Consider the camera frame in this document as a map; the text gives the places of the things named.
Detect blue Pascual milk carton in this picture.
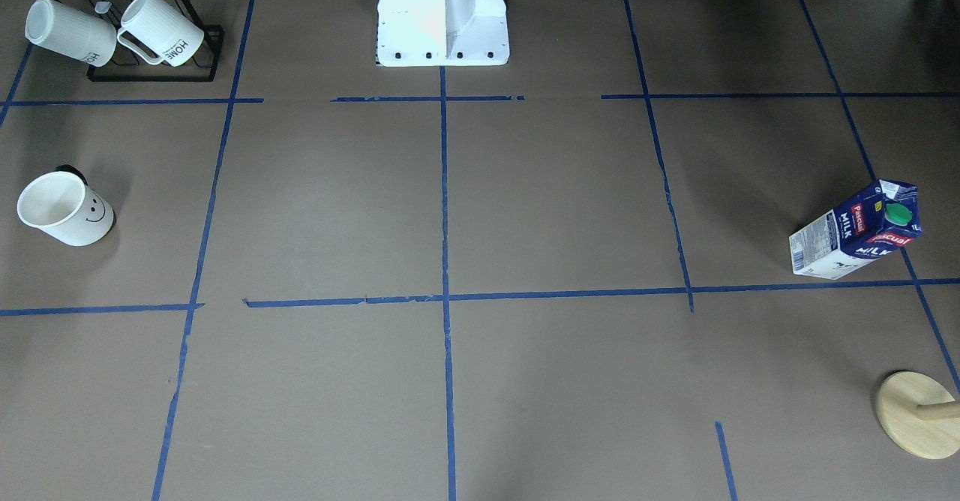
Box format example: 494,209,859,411
789,179,923,281

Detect white smiley face mug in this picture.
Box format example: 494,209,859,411
16,165,116,247

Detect white ribbed HOME mug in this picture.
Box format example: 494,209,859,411
116,0,205,67

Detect wooden mug tree stand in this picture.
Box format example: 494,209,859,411
874,370,959,460

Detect white pedestal column base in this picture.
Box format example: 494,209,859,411
375,0,511,68

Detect black wire mug rack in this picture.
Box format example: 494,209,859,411
48,0,225,82

